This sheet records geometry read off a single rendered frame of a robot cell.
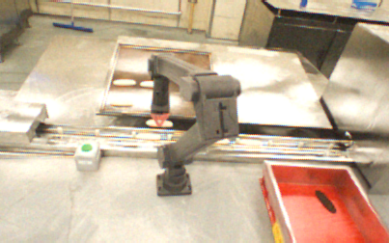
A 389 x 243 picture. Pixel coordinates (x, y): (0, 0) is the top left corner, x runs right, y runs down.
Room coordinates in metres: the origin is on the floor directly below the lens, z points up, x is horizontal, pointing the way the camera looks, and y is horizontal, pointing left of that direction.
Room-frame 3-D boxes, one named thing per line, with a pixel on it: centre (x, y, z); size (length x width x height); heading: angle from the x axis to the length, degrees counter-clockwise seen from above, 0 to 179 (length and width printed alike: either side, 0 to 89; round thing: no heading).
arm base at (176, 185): (0.60, 0.04, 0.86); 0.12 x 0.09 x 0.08; 105
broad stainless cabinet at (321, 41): (3.21, -1.41, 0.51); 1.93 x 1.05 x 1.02; 99
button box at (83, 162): (0.63, 0.35, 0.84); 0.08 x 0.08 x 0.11; 9
